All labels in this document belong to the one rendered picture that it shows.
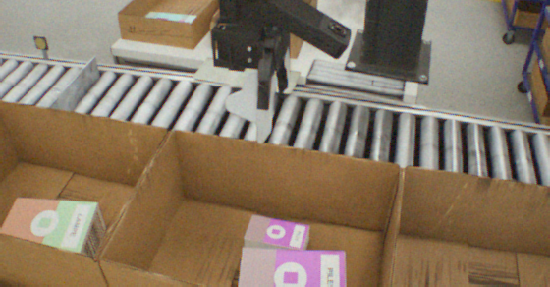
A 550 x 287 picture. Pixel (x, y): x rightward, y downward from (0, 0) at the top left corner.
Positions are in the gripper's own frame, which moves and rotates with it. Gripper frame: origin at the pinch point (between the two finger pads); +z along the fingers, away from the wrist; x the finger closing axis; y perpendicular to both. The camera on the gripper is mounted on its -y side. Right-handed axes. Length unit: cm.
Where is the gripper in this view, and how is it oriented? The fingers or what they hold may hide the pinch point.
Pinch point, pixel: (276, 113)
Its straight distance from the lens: 71.9
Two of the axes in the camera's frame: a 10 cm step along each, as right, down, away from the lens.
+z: 0.1, 7.7, 6.4
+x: -2.4, 6.2, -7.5
